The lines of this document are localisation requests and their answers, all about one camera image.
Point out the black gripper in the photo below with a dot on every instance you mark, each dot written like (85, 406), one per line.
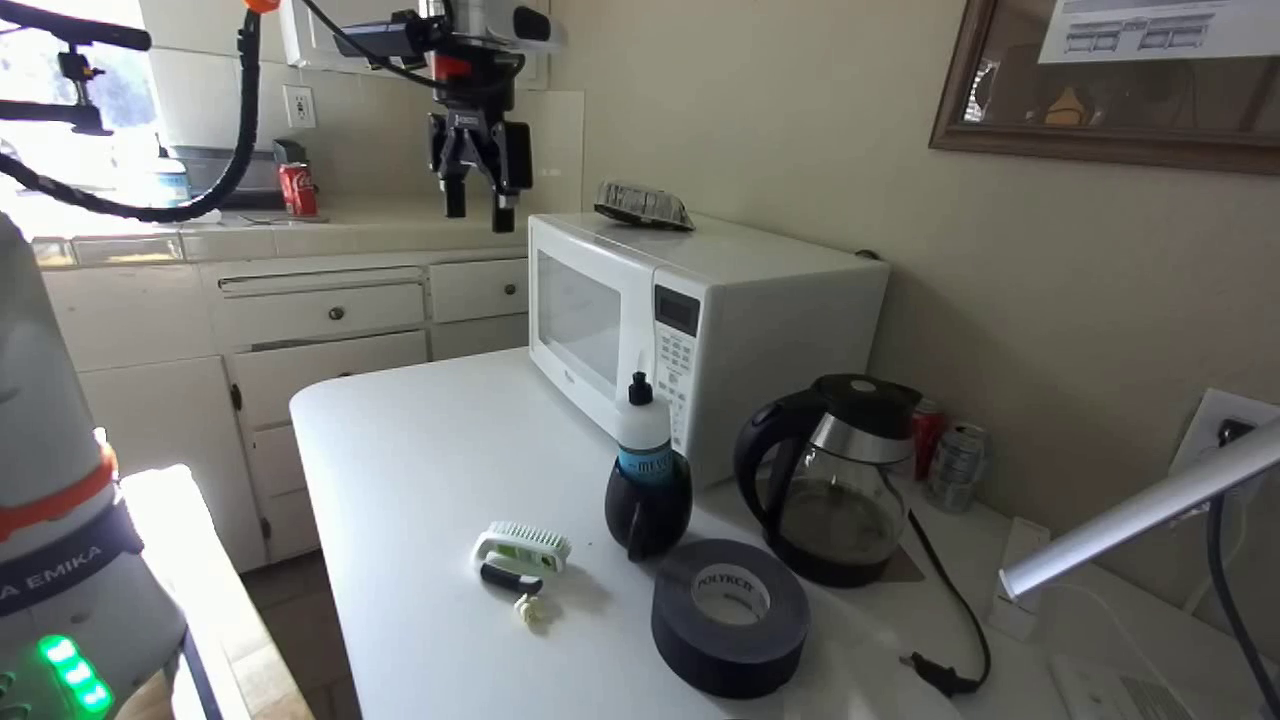
(480, 142)

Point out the white brush green bristles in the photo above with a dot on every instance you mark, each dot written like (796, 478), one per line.
(521, 551)

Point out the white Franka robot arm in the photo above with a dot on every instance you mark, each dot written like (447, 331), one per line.
(53, 400)

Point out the red canister black top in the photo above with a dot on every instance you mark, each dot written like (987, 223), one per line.
(296, 184)

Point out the white microwave oven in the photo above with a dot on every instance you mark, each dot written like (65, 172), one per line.
(761, 322)

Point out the small cream drawer front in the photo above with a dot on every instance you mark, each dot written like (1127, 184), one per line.
(477, 290)

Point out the silver snack packet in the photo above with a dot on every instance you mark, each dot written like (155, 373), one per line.
(640, 206)

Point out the wide cream drawer front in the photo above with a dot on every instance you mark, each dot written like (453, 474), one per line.
(320, 314)

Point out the water bottle black sleeve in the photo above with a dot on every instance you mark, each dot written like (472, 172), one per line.
(651, 503)

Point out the cream kitchen cabinet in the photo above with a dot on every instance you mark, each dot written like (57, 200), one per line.
(162, 344)

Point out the small cream popcorn piece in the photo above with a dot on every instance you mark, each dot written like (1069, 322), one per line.
(534, 614)

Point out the red drink can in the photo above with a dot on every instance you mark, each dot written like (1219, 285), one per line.
(926, 440)

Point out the brown framed notice board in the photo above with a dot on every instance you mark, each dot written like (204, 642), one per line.
(1146, 142)

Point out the white printed paper sheet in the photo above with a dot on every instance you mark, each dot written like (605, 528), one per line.
(1162, 32)

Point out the white metal rod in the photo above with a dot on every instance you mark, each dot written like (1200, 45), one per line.
(1134, 520)

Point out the white light switch plate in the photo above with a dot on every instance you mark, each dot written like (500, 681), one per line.
(302, 110)

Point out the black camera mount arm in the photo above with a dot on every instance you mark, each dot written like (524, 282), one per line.
(65, 24)

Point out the black duct tape roll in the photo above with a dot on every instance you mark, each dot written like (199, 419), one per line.
(692, 642)

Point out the white wall outlet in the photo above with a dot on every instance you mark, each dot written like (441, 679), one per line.
(1200, 432)

